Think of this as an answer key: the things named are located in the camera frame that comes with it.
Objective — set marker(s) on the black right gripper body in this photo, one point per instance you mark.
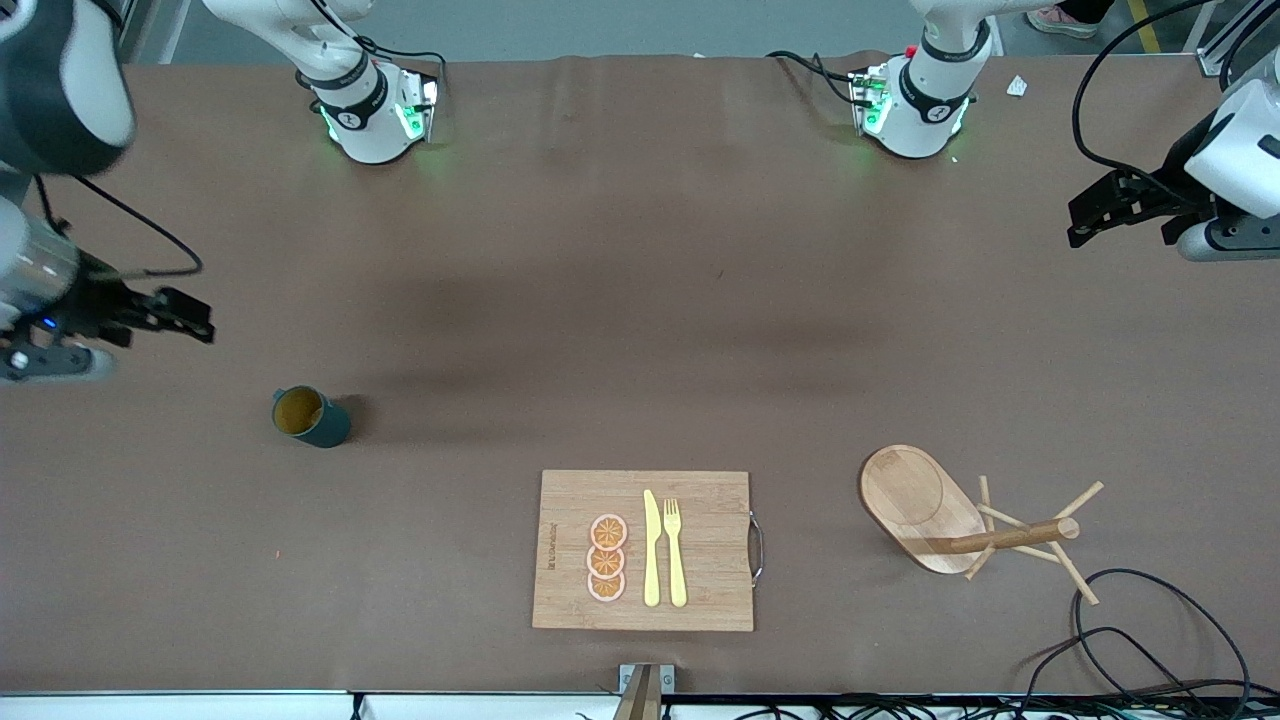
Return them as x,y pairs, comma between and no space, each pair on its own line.
93,302

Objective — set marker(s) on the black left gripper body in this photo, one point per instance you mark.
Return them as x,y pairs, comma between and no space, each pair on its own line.
1172,190

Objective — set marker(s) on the dark green ribbed cup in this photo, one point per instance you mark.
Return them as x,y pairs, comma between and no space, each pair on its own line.
325,425

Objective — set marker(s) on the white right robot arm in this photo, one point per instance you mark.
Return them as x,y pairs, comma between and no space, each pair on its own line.
370,120

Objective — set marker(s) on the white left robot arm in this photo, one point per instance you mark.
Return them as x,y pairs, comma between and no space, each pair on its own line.
925,110

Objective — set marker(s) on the wooden cup rack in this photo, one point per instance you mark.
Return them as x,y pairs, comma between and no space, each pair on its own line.
910,500

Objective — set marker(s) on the white paper scrap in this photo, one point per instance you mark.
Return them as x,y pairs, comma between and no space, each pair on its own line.
1018,86

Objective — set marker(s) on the pink shoe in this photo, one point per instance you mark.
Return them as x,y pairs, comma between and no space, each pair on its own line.
1060,20

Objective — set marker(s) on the dark trouser leg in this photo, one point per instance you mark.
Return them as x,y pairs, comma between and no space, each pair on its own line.
1090,8

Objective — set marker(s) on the brown table cover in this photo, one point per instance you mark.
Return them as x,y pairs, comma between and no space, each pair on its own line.
400,600

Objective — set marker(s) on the toy orange slice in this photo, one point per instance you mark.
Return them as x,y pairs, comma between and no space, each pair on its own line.
606,588
605,563
608,531

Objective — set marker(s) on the yellow plastic knife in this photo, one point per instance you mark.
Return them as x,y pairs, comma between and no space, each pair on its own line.
652,560

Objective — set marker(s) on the yellow plastic fork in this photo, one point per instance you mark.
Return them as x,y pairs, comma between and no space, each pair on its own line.
677,570

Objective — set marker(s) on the wooden cutting board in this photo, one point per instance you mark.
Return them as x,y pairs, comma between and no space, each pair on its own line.
700,600

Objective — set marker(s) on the aluminium frame post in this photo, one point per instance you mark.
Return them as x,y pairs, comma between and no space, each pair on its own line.
1215,60
150,30

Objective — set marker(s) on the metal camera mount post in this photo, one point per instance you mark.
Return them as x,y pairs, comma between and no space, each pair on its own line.
640,700

